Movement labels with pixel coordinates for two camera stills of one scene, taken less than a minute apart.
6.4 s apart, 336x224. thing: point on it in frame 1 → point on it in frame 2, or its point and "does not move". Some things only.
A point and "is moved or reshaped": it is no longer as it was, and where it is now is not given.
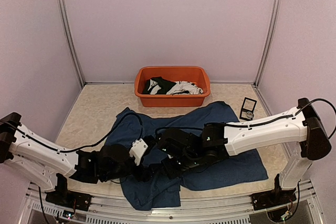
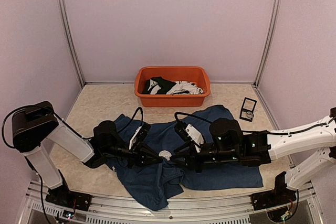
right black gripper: (171, 172) → (192, 162)
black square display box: (249, 105) does not move
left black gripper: (144, 173) → (138, 155)
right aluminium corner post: (273, 27) does not move
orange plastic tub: (172, 86) does not move
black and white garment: (159, 85) does not move
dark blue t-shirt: (159, 191) is moved or reshaped
